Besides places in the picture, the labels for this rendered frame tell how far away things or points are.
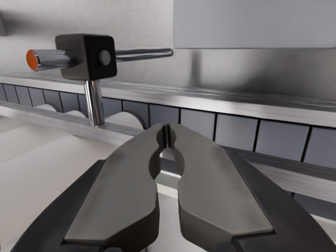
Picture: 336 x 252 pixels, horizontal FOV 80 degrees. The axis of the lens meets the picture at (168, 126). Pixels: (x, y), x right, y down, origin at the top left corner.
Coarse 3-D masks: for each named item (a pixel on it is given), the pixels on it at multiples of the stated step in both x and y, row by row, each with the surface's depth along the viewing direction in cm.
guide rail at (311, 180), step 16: (0, 112) 22; (16, 112) 21; (32, 112) 19; (48, 112) 19; (64, 128) 18; (80, 128) 17; (96, 128) 16; (112, 128) 15; (128, 128) 15; (256, 160) 11; (272, 160) 11; (288, 160) 11; (272, 176) 11; (288, 176) 10; (304, 176) 10; (320, 176) 10; (304, 192) 10; (320, 192) 10
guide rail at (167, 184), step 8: (160, 176) 22; (168, 176) 22; (160, 184) 21; (168, 184) 21; (176, 184) 21; (160, 192) 22; (168, 192) 21; (176, 192) 20; (320, 224) 16; (328, 224) 16; (328, 232) 16
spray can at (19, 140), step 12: (12, 132) 21; (24, 132) 21; (36, 132) 22; (48, 132) 23; (60, 132) 24; (0, 144) 19; (12, 144) 20; (24, 144) 21; (36, 144) 22; (0, 156) 19; (12, 156) 20
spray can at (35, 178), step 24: (120, 120) 22; (48, 144) 16; (72, 144) 17; (96, 144) 18; (0, 168) 13; (24, 168) 13; (48, 168) 14; (72, 168) 16; (0, 192) 12; (24, 192) 13; (48, 192) 14; (0, 216) 12; (24, 216) 13; (0, 240) 12
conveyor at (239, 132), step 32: (0, 96) 38; (32, 96) 33; (64, 96) 29; (192, 128) 21; (224, 128) 20; (256, 128) 18; (288, 128) 17; (320, 128) 16; (160, 160) 25; (320, 160) 17; (288, 192) 19
